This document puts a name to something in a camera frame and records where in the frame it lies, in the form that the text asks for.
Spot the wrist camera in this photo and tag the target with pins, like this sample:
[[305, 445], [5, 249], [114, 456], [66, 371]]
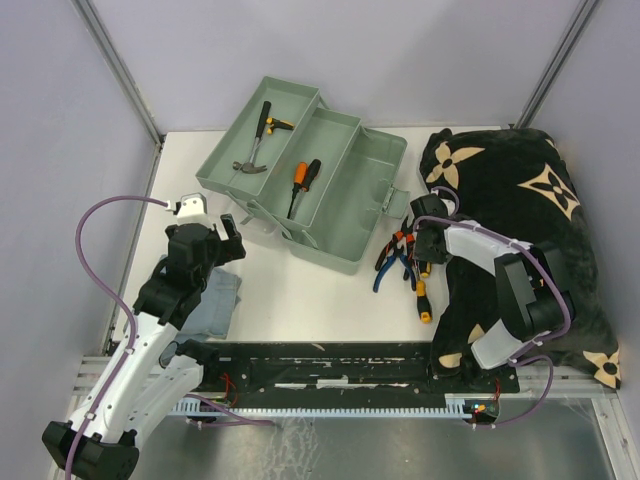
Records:
[[191, 208], [449, 197]]

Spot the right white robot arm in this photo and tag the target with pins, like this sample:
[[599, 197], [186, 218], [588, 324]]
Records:
[[534, 291]]

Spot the black floral blanket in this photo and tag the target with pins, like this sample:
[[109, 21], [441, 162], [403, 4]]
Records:
[[514, 182]]

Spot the green plastic tool box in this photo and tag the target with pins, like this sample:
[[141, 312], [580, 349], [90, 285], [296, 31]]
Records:
[[320, 177]]

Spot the blue handled pliers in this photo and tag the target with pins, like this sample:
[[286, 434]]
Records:
[[396, 255]]

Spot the aluminium frame post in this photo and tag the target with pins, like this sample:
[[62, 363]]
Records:
[[577, 25], [94, 24]]

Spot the folded blue denim cloth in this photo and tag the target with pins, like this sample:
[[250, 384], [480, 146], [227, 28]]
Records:
[[211, 319]]

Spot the orange handled screwdriver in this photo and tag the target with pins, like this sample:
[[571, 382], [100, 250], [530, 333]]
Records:
[[298, 179]]

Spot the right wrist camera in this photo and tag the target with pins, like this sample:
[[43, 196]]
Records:
[[449, 197]]

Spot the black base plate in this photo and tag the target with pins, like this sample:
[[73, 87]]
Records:
[[334, 374]]

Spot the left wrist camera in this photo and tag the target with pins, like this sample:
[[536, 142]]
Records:
[[191, 208]]

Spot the orange black nut driver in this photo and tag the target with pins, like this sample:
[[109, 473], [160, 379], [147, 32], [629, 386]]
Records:
[[311, 174]]

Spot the right aluminium frame post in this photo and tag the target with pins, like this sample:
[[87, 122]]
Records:
[[577, 25]]

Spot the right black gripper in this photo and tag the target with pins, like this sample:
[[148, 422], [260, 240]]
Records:
[[420, 254]]

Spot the left aluminium frame post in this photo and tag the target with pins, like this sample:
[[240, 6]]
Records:
[[94, 24]]

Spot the small yellow black screwdriver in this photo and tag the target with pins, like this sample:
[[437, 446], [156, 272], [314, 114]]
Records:
[[424, 269]]

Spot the black handled claw hammer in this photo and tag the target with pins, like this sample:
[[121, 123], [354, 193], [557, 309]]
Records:
[[250, 167]]

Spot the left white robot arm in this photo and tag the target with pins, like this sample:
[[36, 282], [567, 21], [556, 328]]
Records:
[[104, 436]]

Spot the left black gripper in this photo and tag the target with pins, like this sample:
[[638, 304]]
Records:
[[227, 249]]

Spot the orange black pliers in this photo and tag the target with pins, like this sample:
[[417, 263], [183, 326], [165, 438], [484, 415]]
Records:
[[403, 237]]

